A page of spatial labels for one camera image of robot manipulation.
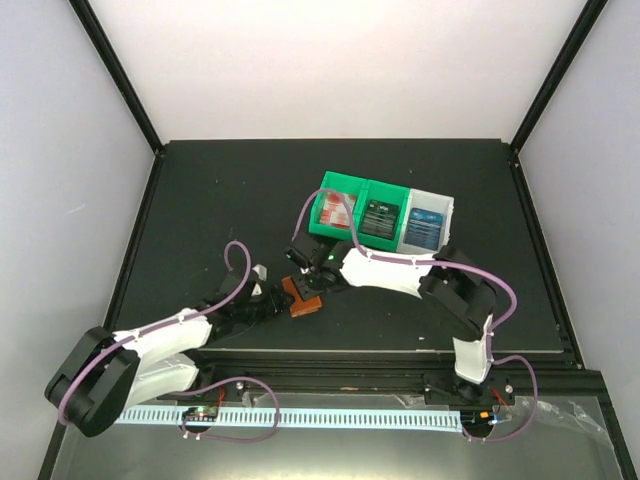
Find brown leather card holder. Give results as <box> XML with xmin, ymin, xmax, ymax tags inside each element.
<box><xmin>282</xmin><ymin>274</ymin><xmax>323</xmax><ymax>318</ymax></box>

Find black credit card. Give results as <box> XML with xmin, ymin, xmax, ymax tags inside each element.
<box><xmin>360</xmin><ymin>199</ymin><xmax>399</xmax><ymax>240</ymax></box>

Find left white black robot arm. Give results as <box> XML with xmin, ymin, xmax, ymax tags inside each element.
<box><xmin>44</xmin><ymin>272</ymin><xmax>294</xmax><ymax>437</ymax></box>

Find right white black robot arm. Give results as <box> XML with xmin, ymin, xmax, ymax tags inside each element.
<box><xmin>285</xmin><ymin>233</ymin><xmax>498</xmax><ymax>403</ymax></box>

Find red patterned card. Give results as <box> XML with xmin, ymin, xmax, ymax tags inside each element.
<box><xmin>319</xmin><ymin>193</ymin><xmax>350</xmax><ymax>229</ymax></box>

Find blue credit card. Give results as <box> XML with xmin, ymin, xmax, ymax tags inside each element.
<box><xmin>404</xmin><ymin>207</ymin><xmax>445</xmax><ymax>250</ymax></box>

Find green bin left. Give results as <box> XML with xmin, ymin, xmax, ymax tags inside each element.
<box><xmin>308</xmin><ymin>171</ymin><xmax>368</xmax><ymax>241</ymax></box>

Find green bin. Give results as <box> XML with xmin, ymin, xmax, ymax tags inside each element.
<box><xmin>308</xmin><ymin>171</ymin><xmax>368</xmax><ymax>241</ymax></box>
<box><xmin>356</xmin><ymin>180</ymin><xmax>410</xmax><ymax>252</ymax></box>

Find green bin middle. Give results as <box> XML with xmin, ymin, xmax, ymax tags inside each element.
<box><xmin>356</xmin><ymin>180</ymin><xmax>410</xmax><ymax>252</ymax></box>

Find white bin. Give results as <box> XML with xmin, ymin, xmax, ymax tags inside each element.
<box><xmin>396</xmin><ymin>189</ymin><xmax>454</xmax><ymax>254</ymax></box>

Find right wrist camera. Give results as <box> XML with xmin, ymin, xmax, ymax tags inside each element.
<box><xmin>285</xmin><ymin>234</ymin><xmax>317</xmax><ymax>269</ymax></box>

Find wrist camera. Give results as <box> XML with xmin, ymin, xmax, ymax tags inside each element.
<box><xmin>251</xmin><ymin>264</ymin><xmax>267</xmax><ymax>297</ymax></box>
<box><xmin>285</xmin><ymin>234</ymin><xmax>317</xmax><ymax>269</ymax></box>

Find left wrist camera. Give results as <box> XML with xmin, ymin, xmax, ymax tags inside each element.
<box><xmin>251</xmin><ymin>264</ymin><xmax>267</xmax><ymax>297</ymax></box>

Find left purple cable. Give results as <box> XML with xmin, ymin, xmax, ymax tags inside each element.
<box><xmin>57</xmin><ymin>240</ymin><xmax>280</xmax><ymax>444</ymax></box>

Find purple cable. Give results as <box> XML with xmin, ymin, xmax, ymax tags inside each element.
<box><xmin>292</xmin><ymin>188</ymin><xmax>540</xmax><ymax>445</ymax></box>
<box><xmin>57</xmin><ymin>240</ymin><xmax>280</xmax><ymax>444</ymax></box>

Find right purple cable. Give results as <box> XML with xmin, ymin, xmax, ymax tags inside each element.
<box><xmin>292</xmin><ymin>188</ymin><xmax>540</xmax><ymax>445</ymax></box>

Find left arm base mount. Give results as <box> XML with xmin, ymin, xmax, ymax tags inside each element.
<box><xmin>146</xmin><ymin>369</ymin><xmax>247</xmax><ymax>406</ymax></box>

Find black aluminium frame rail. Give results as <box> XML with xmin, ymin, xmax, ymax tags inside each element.
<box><xmin>74</xmin><ymin>349</ymin><xmax>621</xmax><ymax>480</ymax></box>

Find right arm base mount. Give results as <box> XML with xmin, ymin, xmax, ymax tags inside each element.
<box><xmin>422</xmin><ymin>370</ymin><xmax>515</xmax><ymax>409</ymax></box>

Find white slotted cable duct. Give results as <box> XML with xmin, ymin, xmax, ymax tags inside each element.
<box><xmin>116</xmin><ymin>405</ymin><xmax>462</xmax><ymax>433</ymax></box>

